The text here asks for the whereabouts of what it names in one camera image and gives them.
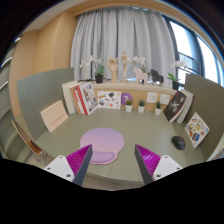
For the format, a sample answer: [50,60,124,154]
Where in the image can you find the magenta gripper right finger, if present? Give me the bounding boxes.
[134,144,182,185]

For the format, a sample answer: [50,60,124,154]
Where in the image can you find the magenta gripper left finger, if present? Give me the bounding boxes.
[44,145,93,186]

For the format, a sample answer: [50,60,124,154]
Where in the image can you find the black computer mouse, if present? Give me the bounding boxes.
[171,136,185,150]

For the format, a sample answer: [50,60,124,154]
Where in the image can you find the pink purple mouse pad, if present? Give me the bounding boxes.
[80,128,125,164]

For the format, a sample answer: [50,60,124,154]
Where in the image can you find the wooden chair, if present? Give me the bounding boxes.
[12,120,46,162]

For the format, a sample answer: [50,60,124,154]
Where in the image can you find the colourful sticker card right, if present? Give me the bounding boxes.
[185,113,210,148]

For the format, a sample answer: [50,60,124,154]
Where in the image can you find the small potted plant right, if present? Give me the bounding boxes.
[155,101,162,115]

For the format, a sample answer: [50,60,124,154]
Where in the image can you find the small potted plant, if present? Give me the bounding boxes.
[138,100,145,113]
[155,101,162,115]
[125,100,133,112]

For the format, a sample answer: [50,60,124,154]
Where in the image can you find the small potted plant middle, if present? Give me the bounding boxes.
[138,100,145,113]

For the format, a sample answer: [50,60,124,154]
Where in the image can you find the white book stack left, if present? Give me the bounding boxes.
[62,81,78,114]

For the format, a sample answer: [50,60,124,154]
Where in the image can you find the black cover book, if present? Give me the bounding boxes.
[163,91,187,122]

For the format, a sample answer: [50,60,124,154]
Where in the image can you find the small potted plant left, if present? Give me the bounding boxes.
[125,100,133,112]

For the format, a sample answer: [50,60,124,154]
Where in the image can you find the purple round number sign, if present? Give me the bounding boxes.
[121,92,133,105]

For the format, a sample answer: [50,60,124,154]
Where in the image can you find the white sticker poster card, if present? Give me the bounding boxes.
[97,91,121,109]

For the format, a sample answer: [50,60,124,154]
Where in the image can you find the red white magazine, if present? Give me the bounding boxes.
[77,82,97,115]

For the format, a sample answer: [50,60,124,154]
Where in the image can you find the white book behind black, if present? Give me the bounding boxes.
[176,89,194,124]

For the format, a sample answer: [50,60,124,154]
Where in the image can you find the green desk divider left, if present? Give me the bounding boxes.
[17,68,74,140]

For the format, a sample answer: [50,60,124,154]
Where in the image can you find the green desk divider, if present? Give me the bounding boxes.
[184,74,224,160]
[17,68,74,140]

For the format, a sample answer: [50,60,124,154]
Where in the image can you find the white orchid black pot right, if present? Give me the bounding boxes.
[167,61,188,90]

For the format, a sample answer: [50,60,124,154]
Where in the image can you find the white orchid black pot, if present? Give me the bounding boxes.
[79,56,104,84]
[167,61,188,90]

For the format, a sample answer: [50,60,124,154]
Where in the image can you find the black wooden horse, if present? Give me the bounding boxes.
[150,69,164,83]

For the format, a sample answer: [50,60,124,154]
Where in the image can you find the green desk divider right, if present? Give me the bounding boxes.
[184,74,224,160]

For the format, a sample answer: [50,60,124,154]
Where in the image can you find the pink wooden horse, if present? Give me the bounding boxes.
[133,67,148,85]

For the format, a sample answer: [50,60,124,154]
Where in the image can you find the white orchid black pot left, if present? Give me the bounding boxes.
[79,56,104,84]

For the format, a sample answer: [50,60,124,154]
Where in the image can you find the white orchid middle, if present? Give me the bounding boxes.
[133,56,149,74]

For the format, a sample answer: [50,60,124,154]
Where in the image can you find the wooden hand model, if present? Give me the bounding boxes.
[107,57,118,83]

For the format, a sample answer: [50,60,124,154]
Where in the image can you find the wooden mannequin figure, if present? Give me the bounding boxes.
[121,51,131,74]

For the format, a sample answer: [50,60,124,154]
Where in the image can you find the grey curtain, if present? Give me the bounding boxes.
[70,7,175,88]

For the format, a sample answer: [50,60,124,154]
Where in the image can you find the white wall socket left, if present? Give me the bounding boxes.
[147,92,157,103]

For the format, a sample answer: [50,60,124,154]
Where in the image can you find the white wall socket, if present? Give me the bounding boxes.
[160,94,170,105]
[147,92,157,103]

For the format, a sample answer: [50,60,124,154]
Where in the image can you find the white wall socket right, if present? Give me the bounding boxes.
[160,94,170,105]

